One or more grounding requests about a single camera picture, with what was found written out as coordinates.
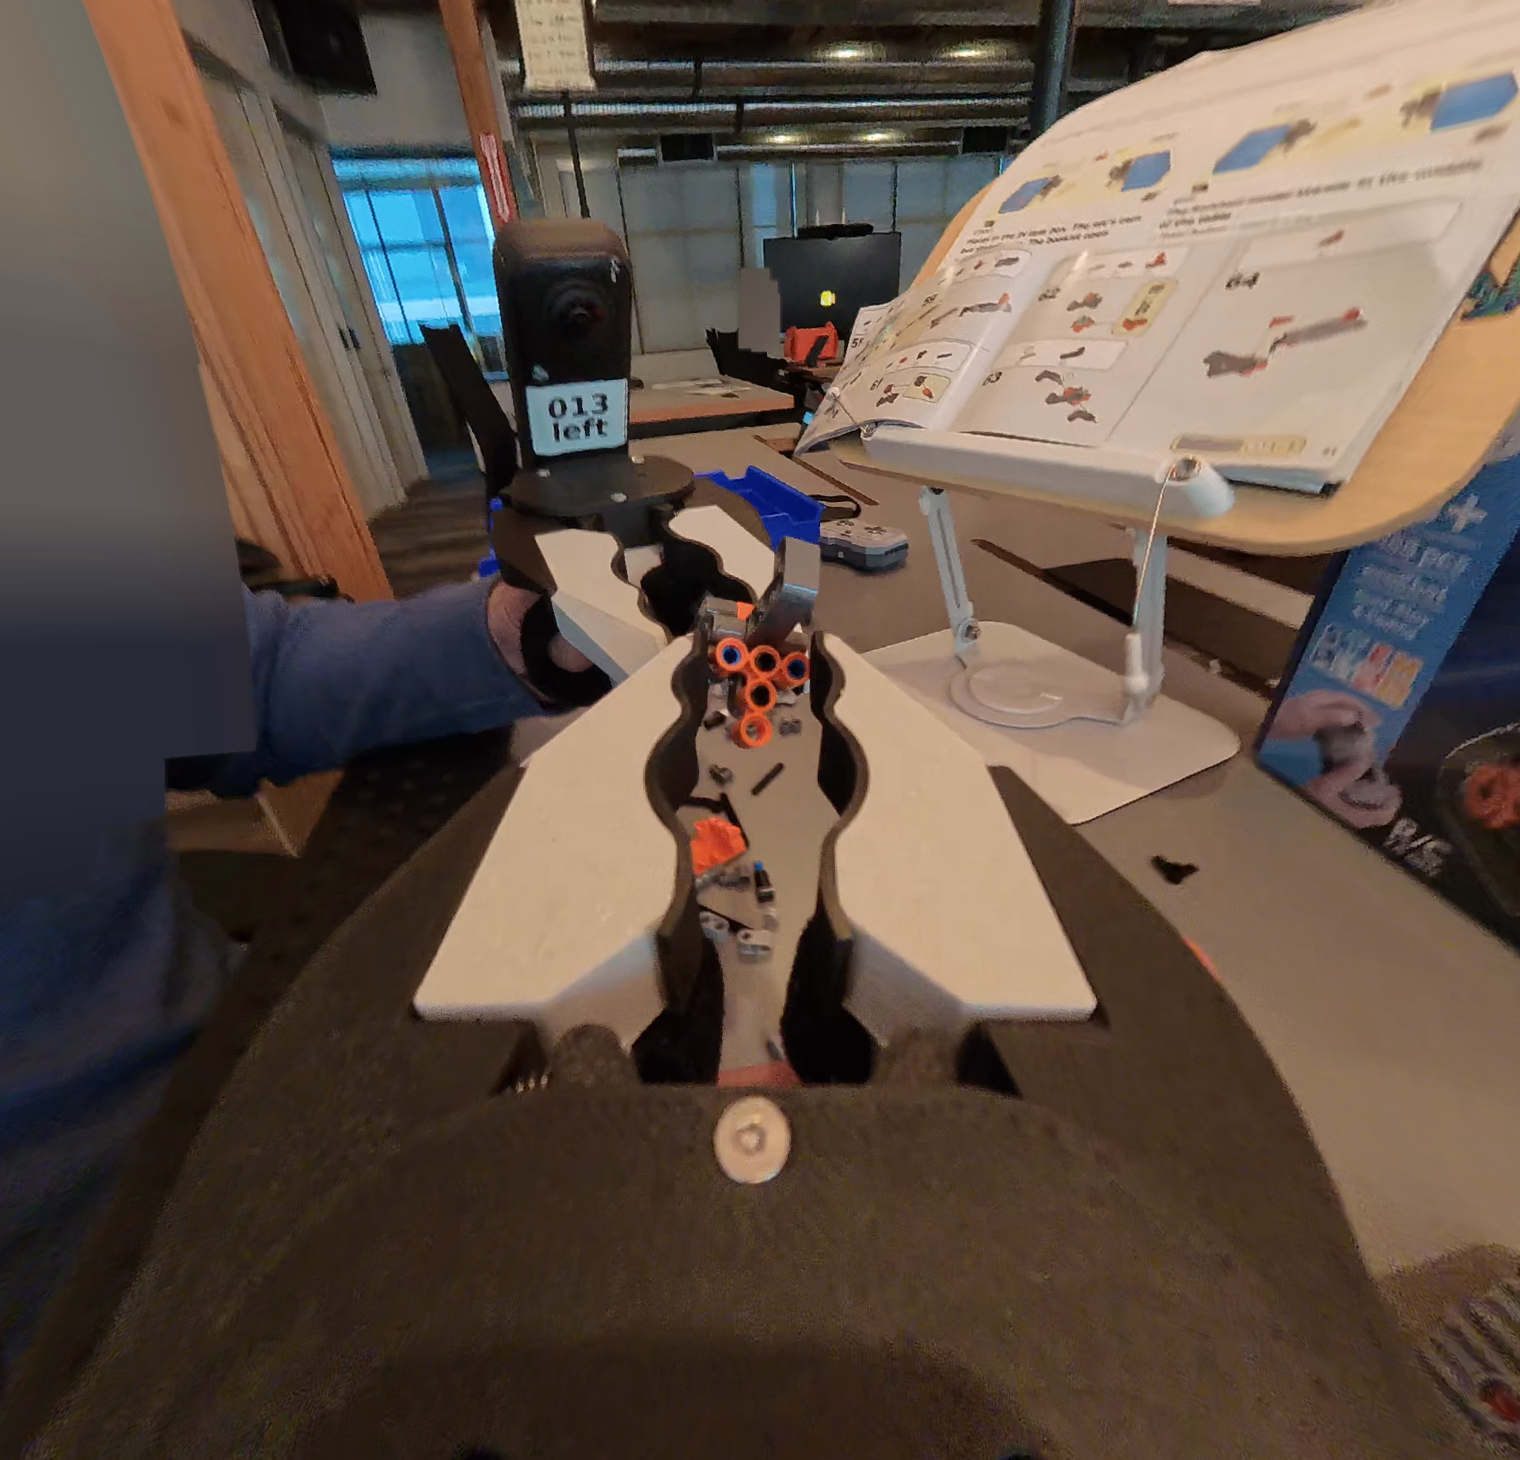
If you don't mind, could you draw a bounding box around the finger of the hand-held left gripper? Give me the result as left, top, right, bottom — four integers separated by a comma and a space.
639, 504, 782, 638
535, 527, 669, 686

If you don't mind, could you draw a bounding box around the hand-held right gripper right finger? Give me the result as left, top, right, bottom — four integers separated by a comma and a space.
813, 632, 1097, 1024

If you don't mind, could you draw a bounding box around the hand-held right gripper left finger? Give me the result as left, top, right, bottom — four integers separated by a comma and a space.
413, 633, 703, 1024

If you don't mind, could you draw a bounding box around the grey orange brick claw assembly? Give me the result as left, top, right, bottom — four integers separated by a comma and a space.
695, 537, 824, 684

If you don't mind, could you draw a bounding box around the person's left forearm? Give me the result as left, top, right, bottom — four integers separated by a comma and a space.
243, 573, 538, 792

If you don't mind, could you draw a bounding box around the person's left hand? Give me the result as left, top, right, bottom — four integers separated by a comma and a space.
487, 578, 599, 682

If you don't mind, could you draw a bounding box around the blue plastic bin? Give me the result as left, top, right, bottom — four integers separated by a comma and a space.
479, 466, 826, 578

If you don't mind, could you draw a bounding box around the wooden office table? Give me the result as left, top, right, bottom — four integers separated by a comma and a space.
626, 372, 803, 436

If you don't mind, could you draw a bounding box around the grey toy battery hub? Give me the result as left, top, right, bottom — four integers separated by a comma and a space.
818, 517, 912, 573

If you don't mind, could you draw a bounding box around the white book stand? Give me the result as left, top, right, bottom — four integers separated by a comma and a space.
794, 0, 1520, 827

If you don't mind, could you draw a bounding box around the black monitor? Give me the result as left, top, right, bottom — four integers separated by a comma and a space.
760, 229, 905, 340

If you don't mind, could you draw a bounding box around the wooden column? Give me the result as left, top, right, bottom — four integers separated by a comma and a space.
63, 0, 396, 601

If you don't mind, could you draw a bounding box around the dark blue robot kit box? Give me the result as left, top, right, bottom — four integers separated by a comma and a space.
1252, 448, 1520, 952

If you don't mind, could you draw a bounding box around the instruction booklet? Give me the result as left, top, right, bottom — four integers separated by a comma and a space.
792, 0, 1520, 495

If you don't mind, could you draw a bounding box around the grey tracked toy robot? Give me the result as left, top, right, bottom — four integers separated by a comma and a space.
1411, 1267, 1520, 1454

